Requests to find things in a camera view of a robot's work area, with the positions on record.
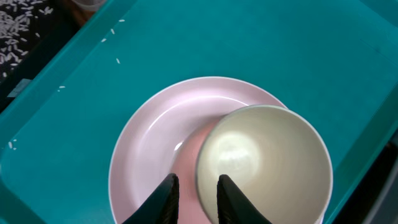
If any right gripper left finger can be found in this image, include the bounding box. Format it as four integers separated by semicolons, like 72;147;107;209
123;173;180;224

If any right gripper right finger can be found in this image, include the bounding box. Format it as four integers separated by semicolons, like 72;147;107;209
217;174;271;224

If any cream paper cup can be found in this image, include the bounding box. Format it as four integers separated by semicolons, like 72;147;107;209
195;105;333;223

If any pile of rice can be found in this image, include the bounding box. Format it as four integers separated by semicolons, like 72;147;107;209
1;0;55;80

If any pink plate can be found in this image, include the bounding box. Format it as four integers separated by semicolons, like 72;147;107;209
109;77;287;223

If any teal serving tray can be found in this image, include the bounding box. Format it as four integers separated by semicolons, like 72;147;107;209
1;0;397;223

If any clear plastic bin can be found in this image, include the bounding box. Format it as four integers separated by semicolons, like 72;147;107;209
72;0;106;12

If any black plastic tray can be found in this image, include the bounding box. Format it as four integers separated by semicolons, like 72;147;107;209
1;0;79;111

